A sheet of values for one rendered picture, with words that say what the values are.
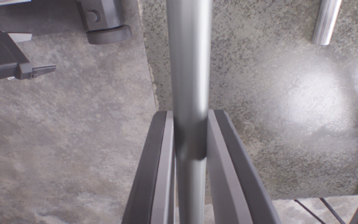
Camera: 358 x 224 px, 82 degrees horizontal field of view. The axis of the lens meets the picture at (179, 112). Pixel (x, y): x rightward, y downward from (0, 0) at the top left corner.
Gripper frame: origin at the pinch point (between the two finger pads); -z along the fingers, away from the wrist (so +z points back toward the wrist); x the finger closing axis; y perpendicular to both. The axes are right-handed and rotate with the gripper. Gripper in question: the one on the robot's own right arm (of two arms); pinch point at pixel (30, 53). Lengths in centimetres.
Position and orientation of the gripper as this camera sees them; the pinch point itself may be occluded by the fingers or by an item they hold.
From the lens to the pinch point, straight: 65.3
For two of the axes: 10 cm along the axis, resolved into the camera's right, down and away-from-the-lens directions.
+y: 6.1, -5.1, -6.0
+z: -4.8, 3.6, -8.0
